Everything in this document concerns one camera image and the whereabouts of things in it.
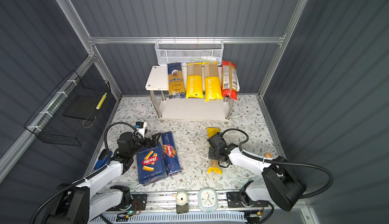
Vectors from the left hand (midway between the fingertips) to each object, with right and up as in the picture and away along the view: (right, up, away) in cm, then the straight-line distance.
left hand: (153, 131), depth 86 cm
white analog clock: (+30, -30, -13) cm, 45 cm away
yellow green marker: (-26, +15, -7) cm, 31 cm away
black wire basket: (-39, +9, -15) cm, 42 cm away
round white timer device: (+19, -31, -18) cm, 40 cm away
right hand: (+35, -13, +3) cm, 38 cm away
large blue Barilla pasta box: (+1, -17, -6) cm, 18 cm away
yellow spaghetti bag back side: (+35, -17, -5) cm, 39 cm away
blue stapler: (-29, -16, -1) cm, 33 cm away
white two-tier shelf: (+16, +13, +20) cm, 28 cm away
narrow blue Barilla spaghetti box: (+12, -17, -3) cm, 21 cm away
